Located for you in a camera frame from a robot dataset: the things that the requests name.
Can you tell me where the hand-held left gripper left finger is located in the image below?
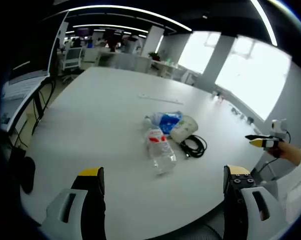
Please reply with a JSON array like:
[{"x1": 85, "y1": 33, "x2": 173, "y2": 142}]
[{"x1": 41, "y1": 166, "x2": 108, "y2": 240}]

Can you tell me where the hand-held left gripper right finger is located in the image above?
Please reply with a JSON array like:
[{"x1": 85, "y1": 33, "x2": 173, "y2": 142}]
[{"x1": 222, "y1": 164, "x2": 289, "y2": 240}]

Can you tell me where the black cable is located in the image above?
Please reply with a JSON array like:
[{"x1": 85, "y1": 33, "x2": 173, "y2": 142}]
[{"x1": 179, "y1": 134, "x2": 208, "y2": 160}]

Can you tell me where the white paper cup green print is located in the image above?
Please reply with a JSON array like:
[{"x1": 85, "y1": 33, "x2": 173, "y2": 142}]
[{"x1": 169, "y1": 115, "x2": 199, "y2": 143}]

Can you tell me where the clear water bottle red label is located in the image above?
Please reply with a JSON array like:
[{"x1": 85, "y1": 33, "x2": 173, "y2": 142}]
[{"x1": 142, "y1": 115, "x2": 178, "y2": 176}]

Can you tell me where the blue plastic packet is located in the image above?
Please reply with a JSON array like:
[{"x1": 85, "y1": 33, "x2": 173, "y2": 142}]
[{"x1": 150, "y1": 109, "x2": 184, "y2": 138}]

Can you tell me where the white tabletop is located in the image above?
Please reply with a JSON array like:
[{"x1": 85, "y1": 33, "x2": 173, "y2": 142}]
[{"x1": 20, "y1": 66, "x2": 266, "y2": 240}]

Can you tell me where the person's right hand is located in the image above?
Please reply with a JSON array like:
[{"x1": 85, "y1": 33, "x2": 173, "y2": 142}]
[{"x1": 266, "y1": 141, "x2": 301, "y2": 166}]

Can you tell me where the black round object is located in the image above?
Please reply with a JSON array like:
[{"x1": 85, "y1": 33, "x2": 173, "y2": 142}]
[{"x1": 19, "y1": 156, "x2": 37, "y2": 195}]

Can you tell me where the white strip on table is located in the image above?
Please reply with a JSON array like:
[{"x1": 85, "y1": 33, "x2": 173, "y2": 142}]
[{"x1": 137, "y1": 93, "x2": 184, "y2": 105}]

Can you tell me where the black desk leg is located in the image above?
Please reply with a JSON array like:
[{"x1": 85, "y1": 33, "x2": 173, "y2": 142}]
[{"x1": 33, "y1": 96, "x2": 46, "y2": 119}]

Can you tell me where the white side desk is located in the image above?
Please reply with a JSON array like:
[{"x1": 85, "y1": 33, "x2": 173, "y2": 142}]
[{"x1": 0, "y1": 74, "x2": 56, "y2": 133}]

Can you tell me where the green potted plant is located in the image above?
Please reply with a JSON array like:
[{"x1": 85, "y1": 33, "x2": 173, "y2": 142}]
[{"x1": 147, "y1": 51, "x2": 162, "y2": 62}]

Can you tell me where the white keyboard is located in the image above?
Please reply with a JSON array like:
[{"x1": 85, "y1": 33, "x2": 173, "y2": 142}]
[{"x1": 1, "y1": 70, "x2": 50, "y2": 101}]

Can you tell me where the white office counter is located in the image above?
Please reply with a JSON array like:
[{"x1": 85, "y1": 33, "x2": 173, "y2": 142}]
[{"x1": 98, "y1": 52, "x2": 153, "y2": 74}]

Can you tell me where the white office chair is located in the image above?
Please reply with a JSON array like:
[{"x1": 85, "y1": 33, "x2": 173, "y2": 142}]
[{"x1": 64, "y1": 47, "x2": 83, "y2": 70}]

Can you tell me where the long ceiling light strip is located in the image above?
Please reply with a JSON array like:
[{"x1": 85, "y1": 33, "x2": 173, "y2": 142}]
[{"x1": 65, "y1": 4, "x2": 193, "y2": 32}]

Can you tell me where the dark computer monitor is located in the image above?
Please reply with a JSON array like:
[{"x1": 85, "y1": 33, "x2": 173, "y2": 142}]
[{"x1": 5, "y1": 11, "x2": 70, "y2": 78}]

